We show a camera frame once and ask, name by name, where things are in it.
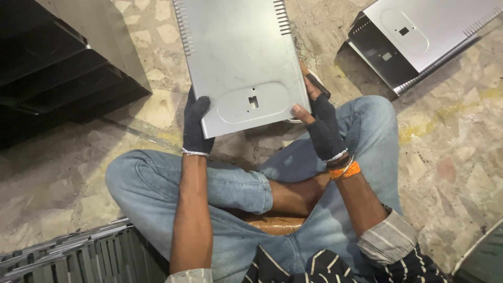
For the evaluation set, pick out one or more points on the grey sheet metal panel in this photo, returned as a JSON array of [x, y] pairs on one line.
[[239, 59]]

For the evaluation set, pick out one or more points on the brown seat cushion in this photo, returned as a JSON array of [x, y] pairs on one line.
[[275, 223]]

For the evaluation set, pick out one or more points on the person's left hand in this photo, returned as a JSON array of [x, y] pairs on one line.
[[195, 129]]

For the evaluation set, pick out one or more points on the grey metal cover with vents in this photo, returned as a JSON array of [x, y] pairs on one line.
[[416, 39]]

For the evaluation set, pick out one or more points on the stack of black metal cabinets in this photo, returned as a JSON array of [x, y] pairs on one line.
[[59, 59]]

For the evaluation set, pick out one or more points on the orange thread wristband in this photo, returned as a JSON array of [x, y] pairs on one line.
[[345, 172]]

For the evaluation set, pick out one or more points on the thin metal bangle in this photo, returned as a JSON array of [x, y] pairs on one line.
[[349, 167]]

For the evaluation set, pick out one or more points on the stack of grey metal panels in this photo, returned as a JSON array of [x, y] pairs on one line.
[[78, 255]]

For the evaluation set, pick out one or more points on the blue jeans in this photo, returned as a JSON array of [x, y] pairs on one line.
[[235, 188]]

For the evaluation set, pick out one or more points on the person's right hand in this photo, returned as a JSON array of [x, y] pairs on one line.
[[324, 125]]

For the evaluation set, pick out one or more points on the dark panel with pale edge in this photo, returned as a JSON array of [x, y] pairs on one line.
[[481, 257]]

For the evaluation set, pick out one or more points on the striped dark shirt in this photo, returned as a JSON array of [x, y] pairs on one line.
[[353, 263]]

